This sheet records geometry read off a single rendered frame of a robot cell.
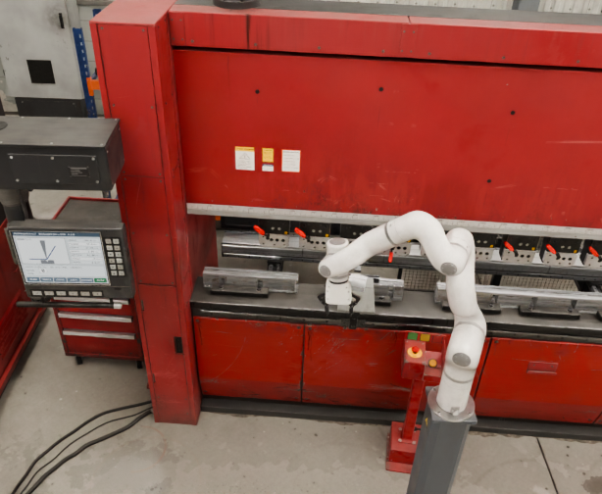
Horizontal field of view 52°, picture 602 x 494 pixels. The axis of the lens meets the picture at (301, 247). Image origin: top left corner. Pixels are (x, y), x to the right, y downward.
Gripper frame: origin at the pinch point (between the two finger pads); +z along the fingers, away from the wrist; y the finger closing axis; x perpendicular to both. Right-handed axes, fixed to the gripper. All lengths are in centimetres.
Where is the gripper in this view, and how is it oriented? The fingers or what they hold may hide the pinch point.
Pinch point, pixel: (338, 312)
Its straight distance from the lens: 246.9
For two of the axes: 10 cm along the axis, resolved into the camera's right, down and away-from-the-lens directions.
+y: 9.9, 0.3, -1.6
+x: 1.5, -4.5, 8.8
